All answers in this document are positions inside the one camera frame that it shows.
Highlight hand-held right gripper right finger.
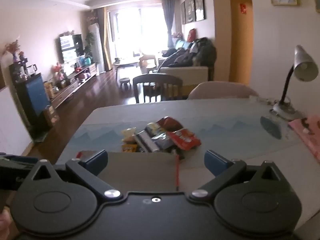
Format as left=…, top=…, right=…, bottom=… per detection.
left=189, top=149, right=285, bottom=201

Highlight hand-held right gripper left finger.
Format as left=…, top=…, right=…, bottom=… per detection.
left=30, top=149, right=123, bottom=201

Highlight red snack packet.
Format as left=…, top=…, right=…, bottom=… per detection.
left=167, top=128, right=202, bottom=151

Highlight cream snack packet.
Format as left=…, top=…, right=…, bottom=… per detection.
left=121, top=128, right=137, bottom=144

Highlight red and white cardboard box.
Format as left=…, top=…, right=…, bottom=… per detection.
left=56, top=150, right=181, bottom=193

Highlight silver striped snack packet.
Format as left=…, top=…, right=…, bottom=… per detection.
left=132, top=131, right=160, bottom=153

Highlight dark speckled snack packet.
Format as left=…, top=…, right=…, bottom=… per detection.
left=151, top=134, right=175, bottom=153

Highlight brown snack packet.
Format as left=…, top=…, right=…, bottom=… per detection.
left=157, top=117, right=184, bottom=132

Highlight yellow cartoon snack packet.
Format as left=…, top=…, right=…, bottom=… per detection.
left=146, top=122, right=167, bottom=137

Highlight white cabinet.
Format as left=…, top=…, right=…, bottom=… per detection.
left=0, top=85, right=33, bottom=157

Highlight brown paper bag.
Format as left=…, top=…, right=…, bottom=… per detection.
left=43, top=105, right=60, bottom=128

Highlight pink covered chair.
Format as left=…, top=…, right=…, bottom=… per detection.
left=187, top=81, right=259, bottom=100

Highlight long television cabinet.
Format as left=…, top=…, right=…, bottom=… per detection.
left=50, top=62, right=99, bottom=109

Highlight black cabinet with blue front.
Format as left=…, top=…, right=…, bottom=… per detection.
left=9, top=62, right=52, bottom=143

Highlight yellow package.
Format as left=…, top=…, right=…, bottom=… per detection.
left=44, top=81, right=54, bottom=98

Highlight beige sofa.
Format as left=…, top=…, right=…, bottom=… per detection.
left=159, top=40, right=209, bottom=83

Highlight flower ornament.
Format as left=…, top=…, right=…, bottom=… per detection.
left=52, top=64, right=67, bottom=80

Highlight pink cloth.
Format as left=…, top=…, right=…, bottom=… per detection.
left=287, top=115, right=320, bottom=164

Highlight dark wooden dining chair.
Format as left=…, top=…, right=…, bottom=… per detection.
left=132, top=73, right=184, bottom=104

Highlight glass kettle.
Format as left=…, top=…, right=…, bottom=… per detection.
left=26, top=64, right=38, bottom=77

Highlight round coffee table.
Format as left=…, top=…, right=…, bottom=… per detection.
left=114, top=56, right=143, bottom=80

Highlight pile of dark clothes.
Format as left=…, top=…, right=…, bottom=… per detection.
left=162, top=37, right=217, bottom=68

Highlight white standing air conditioner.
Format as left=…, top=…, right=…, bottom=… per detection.
left=88, top=23, right=103, bottom=74

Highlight flat screen television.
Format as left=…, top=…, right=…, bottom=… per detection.
left=59, top=34, right=84, bottom=64

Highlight vase of pink flowers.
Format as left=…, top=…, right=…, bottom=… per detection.
left=4, top=40, right=21, bottom=62

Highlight green house plant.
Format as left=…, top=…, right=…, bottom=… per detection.
left=85, top=31, right=95, bottom=55

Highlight brown curtain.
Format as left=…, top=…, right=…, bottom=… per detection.
left=96, top=7, right=112, bottom=72

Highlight grey desk lamp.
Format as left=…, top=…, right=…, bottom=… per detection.
left=269, top=44, right=319, bottom=120

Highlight grey curtain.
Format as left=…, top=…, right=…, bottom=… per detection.
left=161, top=0, right=175, bottom=48

